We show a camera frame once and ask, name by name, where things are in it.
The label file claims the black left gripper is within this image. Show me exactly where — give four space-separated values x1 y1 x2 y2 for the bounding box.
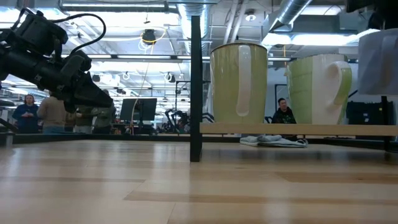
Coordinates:
0 49 114 114

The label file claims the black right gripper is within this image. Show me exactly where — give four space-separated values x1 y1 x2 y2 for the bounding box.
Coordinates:
346 0 398 31

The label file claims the blue-grey mug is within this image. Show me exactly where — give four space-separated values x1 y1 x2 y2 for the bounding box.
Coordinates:
357 28 398 96

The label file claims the ribbed green white mug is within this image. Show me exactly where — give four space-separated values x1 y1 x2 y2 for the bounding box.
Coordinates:
286 54 353 125

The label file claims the tall pale yellow-green mug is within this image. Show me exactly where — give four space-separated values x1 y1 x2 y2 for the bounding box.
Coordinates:
210 42 269 124

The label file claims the wooden shelf board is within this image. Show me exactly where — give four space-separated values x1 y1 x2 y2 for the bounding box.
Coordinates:
199 122 398 137

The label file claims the black cabinet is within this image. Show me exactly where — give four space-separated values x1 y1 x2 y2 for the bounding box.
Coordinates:
345 101 395 126

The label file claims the folded grey cloth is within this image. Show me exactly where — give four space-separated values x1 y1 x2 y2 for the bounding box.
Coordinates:
239 134 309 149

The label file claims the black table frame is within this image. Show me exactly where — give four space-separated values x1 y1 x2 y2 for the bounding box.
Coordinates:
0 132 398 153

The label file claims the black camera cable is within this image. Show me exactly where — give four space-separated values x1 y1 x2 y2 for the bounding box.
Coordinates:
51 12 107 55

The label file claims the black ceiling cable reel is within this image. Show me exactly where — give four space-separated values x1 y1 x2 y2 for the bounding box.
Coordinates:
141 29 158 45

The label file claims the silver ceiling air duct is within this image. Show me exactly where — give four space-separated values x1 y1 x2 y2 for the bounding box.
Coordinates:
248 0 313 60
178 0 212 57

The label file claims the black upright post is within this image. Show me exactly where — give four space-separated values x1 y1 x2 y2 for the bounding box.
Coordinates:
381 95 389 153

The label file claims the black shelf end frame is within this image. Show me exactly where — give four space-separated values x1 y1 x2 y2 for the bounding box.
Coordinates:
190 15 203 163

